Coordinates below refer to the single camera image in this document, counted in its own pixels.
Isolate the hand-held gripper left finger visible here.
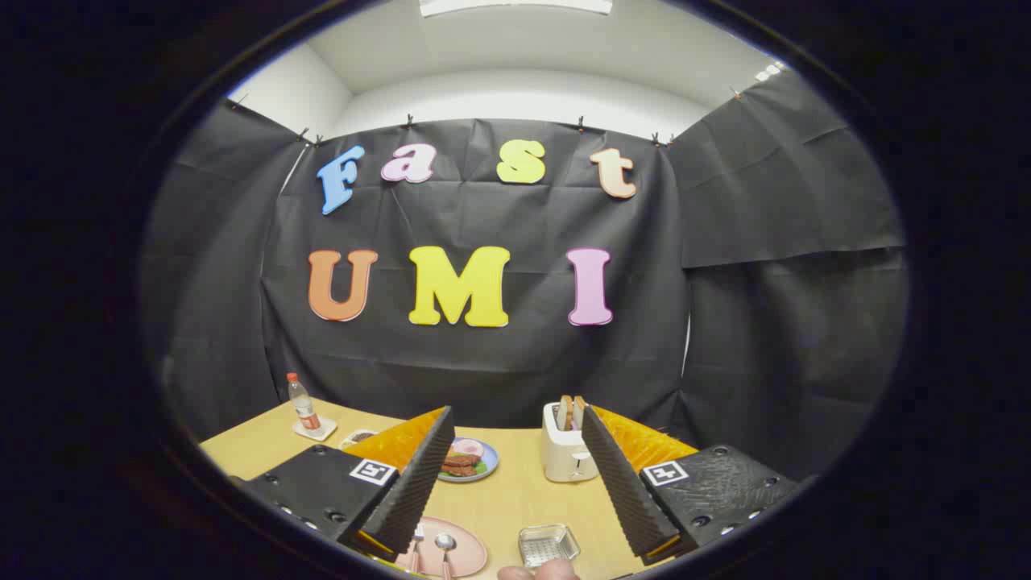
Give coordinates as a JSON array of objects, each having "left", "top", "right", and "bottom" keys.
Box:
[{"left": 230, "top": 405, "right": 456, "bottom": 563}]

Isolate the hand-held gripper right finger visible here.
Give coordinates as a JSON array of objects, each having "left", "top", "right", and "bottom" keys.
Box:
[{"left": 580, "top": 405, "right": 802, "bottom": 565}]

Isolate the white toaster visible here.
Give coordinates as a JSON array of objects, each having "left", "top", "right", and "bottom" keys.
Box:
[{"left": 542, "top": 401, "right": 601, "bottom": 483}]

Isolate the blue plate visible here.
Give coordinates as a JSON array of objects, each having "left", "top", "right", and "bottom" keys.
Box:
[{"left": 437, "top": 437, "right": 500, "bottom": 483}]

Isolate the pink plate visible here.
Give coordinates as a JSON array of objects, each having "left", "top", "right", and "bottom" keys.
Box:
[{"left": 395, "top": 516, "right": 489, "bottom": 578}]

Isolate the perforated steel basket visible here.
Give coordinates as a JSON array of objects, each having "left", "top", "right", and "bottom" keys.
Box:
[{"left": 518, "top": 524, "right": 581, "bottom": 570}]

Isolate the clear bottle with red label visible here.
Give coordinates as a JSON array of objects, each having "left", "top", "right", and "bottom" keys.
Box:
[{"left": 288, "top": 372, "right": 321, "bottom": 432}]

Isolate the row of cloth clips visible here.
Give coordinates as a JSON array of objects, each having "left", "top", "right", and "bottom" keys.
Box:
[{"left": 230, "top": 85, "right": 746, "bottom": 150}]

